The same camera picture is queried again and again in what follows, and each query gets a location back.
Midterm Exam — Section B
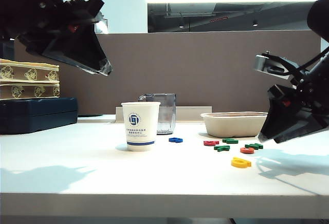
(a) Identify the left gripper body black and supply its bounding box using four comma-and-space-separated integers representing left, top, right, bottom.
16, 0, 105, 53

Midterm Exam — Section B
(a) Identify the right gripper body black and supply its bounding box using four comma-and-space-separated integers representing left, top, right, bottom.
267, 61, 329, 120

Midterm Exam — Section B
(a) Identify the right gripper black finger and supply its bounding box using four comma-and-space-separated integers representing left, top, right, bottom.
258, 99, 314, 141
273, 113, 329, 145

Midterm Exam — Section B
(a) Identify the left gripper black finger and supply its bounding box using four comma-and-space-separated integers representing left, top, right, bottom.
54, 25, 113, 76
25, 38, 108, 77

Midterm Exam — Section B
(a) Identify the white paper cup blue logo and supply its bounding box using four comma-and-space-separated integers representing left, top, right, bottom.
121, 101, 161, 152

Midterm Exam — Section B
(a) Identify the yellow plastic letter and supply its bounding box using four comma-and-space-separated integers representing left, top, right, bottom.
231, 157, 252, 169

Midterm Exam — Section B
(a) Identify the yellow patterned number box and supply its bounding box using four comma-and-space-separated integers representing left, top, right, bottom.
0, 81, 61, 99
0, 58, 60, 82

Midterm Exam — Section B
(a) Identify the beige paper pulp tray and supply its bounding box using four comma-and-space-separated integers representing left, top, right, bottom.
199, 110, 268, 137

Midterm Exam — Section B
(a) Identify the dark blue plastic case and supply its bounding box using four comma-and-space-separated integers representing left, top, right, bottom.
0, 97, 79, 135

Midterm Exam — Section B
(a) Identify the brown desk divider panel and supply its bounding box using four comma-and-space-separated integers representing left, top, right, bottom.
14, 30, 322, 116

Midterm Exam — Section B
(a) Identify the clear plastic container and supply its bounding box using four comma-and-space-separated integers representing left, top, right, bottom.
138, 92, 177, 135

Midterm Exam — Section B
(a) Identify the small wall sign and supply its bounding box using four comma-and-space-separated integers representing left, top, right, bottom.
95, 15, 109, 34

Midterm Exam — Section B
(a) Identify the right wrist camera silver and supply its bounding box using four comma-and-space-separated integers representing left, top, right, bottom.
253, 51, 299, 81

